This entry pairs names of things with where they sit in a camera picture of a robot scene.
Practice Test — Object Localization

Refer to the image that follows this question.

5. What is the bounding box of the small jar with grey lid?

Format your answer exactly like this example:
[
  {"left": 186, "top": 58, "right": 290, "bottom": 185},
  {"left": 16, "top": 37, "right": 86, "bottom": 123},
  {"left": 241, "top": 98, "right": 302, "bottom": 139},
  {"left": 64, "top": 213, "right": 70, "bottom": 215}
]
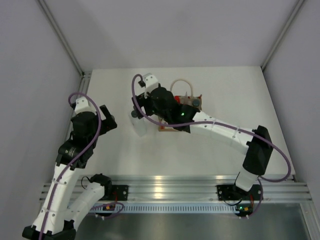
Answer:
[{"left": 190, "top": 97, "right": 202, "bottom": 109}]

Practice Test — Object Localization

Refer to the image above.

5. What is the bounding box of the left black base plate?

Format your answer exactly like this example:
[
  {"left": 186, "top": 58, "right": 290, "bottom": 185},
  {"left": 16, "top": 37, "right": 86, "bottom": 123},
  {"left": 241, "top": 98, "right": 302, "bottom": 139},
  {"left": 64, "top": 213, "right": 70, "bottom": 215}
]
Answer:
[{"left": 108, "top": 185, "right": 129, "bottom": 202}]

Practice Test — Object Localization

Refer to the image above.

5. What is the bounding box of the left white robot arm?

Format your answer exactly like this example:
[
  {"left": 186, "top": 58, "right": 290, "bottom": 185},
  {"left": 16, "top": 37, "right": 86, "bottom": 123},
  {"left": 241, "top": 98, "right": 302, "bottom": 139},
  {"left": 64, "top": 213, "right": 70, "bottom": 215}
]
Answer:
[{"left": 22, "top": 105, "right": 117, "bottom": 240}]

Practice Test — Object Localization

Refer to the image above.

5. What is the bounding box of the red bottle with red cap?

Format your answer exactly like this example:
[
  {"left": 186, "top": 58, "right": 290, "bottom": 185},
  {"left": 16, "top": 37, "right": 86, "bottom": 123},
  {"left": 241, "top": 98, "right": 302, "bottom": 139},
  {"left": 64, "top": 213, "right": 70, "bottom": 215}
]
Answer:
[{"left": 174, "top": 95, "right": 181, "bottom": 104}]

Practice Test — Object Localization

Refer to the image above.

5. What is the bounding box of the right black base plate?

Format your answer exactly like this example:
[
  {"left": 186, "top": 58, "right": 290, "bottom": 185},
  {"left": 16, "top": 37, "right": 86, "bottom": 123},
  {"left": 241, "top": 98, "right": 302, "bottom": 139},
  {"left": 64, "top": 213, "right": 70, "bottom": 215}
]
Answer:
[{"left": 216, "top": 184, "right": 262, "bottom": 202}]

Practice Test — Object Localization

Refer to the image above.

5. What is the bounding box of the white slotted cable duct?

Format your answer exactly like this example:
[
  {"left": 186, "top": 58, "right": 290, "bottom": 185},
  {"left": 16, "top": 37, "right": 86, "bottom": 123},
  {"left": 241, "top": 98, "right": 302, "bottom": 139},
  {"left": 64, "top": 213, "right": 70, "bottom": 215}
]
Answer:
[{"left": 89, "top": 203, "right": 239, "bottom": 214}]

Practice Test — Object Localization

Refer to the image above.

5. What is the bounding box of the canvas bag with strawberry print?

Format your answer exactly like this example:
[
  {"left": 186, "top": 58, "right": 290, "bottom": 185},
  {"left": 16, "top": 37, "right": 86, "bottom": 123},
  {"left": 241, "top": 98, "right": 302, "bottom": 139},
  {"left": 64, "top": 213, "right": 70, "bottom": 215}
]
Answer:
[{"left": 158, "top": 78, "right": 203, "bottom": 132}]

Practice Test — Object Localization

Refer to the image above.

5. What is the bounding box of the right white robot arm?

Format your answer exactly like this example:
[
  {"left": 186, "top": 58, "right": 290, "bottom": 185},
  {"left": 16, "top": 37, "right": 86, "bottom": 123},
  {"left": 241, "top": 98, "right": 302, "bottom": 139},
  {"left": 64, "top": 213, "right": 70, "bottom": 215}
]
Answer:
[{"left": 132, "top": 86, "right": 274, "bottom": 199}]

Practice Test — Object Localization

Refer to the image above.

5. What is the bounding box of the translucent bottle with black cap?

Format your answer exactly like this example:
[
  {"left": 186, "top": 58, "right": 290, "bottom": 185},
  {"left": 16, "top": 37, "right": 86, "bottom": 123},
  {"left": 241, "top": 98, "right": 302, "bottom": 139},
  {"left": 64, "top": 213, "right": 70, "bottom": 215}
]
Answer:
[{"left": 128, "top": 110, "right": 147, "bottom": 137}]

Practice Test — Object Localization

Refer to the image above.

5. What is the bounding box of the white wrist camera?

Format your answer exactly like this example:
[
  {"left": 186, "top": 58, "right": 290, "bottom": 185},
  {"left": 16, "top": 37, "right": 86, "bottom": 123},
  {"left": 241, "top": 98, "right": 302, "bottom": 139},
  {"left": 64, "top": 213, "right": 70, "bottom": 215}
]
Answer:
[
  {"left": 142, "top": 73, "right": 159, "bottom": 95},
  {"left": 74, "top": 96, "right": 92, "bottom": 115}
]

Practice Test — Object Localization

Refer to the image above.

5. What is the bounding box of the left aluminium frame post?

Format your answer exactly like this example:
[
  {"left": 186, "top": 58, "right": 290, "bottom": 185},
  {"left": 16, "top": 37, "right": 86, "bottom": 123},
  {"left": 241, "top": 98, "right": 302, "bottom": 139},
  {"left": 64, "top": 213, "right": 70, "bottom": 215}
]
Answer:
[{"left": 36, "top": 0, "right": 84, "bottom": 77}]

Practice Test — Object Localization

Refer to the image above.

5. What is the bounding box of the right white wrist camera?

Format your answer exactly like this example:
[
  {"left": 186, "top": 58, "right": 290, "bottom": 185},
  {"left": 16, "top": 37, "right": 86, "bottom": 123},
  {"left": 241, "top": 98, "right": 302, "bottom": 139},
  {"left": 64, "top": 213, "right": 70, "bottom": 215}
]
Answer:
[{"left": 142, "top": 73, "right": 159, "bottom": 95}]

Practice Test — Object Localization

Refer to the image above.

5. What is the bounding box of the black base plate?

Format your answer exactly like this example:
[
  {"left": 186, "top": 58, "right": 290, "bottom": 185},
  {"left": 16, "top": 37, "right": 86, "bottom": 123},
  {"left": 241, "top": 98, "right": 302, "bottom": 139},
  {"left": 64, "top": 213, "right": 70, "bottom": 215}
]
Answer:
[
  {"left": 216, "top": 184, "right": 262, "bottom": 202},
  {"left": 108, "top": 185, "right": 129, "bottom": 202}
]

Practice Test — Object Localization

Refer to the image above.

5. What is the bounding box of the aluminium mounting rail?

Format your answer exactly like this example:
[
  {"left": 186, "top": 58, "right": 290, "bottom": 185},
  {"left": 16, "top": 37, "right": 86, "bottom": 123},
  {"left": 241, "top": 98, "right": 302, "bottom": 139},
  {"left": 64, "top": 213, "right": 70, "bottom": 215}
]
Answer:
[{"left": 39, "top": 174, "right": 312, "bottom": 202}]

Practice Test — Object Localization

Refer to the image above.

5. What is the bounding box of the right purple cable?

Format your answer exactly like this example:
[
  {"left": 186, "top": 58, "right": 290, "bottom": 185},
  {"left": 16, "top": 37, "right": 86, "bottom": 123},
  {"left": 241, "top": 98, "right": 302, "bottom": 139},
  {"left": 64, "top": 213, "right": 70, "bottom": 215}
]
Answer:
[{"left": 131, "top": 74, "right": 291, "bottom": 216}]

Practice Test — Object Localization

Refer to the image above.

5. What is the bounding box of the right aluminium frame post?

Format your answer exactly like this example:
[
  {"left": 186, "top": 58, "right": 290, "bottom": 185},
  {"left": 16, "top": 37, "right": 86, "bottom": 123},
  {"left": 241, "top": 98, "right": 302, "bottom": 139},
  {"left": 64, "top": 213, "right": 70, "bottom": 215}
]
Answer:
[{"left": 260, "top": 0, "right": 308, "bottom": 72}]

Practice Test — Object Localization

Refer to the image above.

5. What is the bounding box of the aluminium frame post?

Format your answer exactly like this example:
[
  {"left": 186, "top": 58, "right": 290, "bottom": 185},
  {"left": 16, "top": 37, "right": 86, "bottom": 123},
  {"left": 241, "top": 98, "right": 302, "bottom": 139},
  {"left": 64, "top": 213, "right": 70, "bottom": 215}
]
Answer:
[
  {"left": 260, "top": 0, "right": 308, "bottom": 72},
  {"left": 36, "top": 0, "right": 84, "bottom": 77}
]

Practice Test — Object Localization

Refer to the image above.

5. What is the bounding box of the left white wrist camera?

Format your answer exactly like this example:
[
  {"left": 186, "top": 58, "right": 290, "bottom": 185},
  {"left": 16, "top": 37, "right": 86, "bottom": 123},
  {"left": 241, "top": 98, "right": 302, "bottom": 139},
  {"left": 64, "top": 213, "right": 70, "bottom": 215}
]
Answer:
[{"left": 74, "top": 96, "right": 92, "bottom": 115}]

